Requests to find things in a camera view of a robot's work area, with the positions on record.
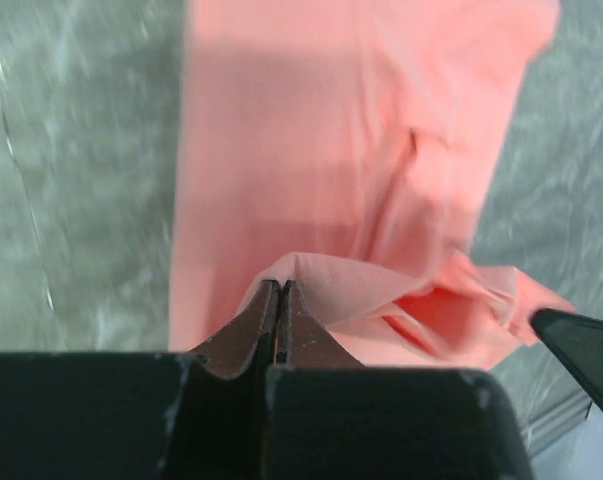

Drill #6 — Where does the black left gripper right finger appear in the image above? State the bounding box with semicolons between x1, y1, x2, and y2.
259;282;533;479

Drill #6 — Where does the pink t shirt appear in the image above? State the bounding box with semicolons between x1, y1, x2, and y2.
168;1;569;369

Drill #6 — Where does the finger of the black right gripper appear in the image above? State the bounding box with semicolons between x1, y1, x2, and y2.
530;309;603;412

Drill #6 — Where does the aluminium frame rail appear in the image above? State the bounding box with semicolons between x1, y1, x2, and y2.
522;391;592;455

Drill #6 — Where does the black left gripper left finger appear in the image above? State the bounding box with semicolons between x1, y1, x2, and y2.
0;281;279;479

